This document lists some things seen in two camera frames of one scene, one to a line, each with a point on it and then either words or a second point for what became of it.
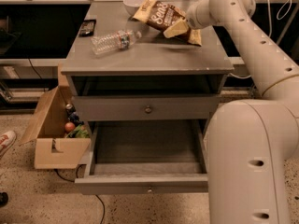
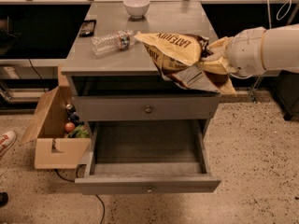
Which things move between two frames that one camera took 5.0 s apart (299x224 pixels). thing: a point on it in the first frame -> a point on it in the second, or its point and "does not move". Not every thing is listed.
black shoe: (4, 199) does not move
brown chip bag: (160, 15) -> (175, 53)
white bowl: (132, 4) does not move
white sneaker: (7, 140) does not move
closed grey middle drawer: (145, 108) does not move
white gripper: (193, 21) -> (245, 52)
